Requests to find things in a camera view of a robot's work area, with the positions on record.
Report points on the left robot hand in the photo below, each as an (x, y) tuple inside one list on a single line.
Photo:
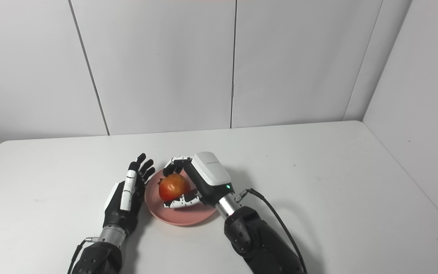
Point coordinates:
[(126, 201)]

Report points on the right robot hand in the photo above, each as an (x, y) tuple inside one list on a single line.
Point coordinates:
[(203, 179)]

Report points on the red pomegranate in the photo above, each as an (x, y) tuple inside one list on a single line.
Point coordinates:
[(173, 187)]

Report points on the pink round plate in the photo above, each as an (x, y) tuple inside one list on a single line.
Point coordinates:
[(183, 215)]

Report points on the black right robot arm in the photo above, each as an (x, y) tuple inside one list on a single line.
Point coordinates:
[(253, 239)]

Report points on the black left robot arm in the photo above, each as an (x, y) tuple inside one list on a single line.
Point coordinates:
[(99, 253)]

